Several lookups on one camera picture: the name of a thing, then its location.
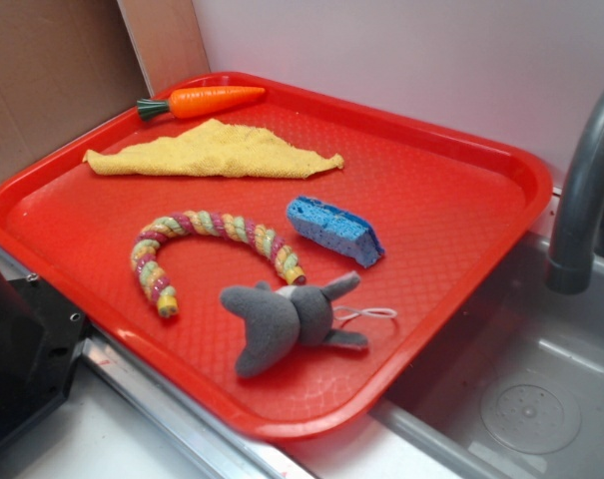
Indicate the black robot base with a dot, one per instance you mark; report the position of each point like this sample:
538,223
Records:
41,339

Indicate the gray plush animal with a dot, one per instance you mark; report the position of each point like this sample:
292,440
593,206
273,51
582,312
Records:
275,321

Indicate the blue sponge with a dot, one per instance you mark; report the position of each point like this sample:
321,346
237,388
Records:
335,229

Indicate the yellow cloth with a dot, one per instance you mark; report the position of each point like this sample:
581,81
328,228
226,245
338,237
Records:
215,149

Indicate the orange plastic toy carrot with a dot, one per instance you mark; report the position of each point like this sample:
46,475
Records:
199,101

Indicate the gray toy sink basin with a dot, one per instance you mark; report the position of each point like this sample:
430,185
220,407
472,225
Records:
513,385

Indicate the gray faucet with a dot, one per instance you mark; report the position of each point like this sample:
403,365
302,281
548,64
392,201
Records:
578,231

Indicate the brown cardboard panel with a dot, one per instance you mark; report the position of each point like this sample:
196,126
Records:
68,66

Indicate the multicolour braided rope toy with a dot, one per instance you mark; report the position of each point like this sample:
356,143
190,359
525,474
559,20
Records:
155,283

